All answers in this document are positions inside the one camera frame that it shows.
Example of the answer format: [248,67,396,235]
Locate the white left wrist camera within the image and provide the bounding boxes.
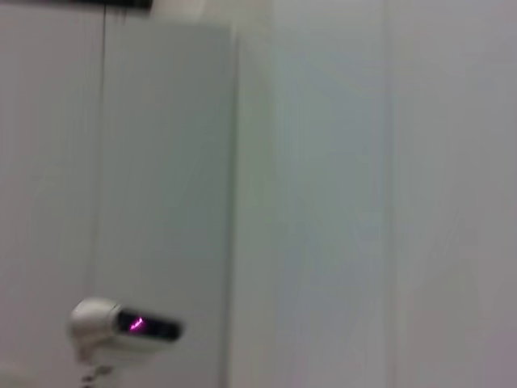
[69,297,183,388]

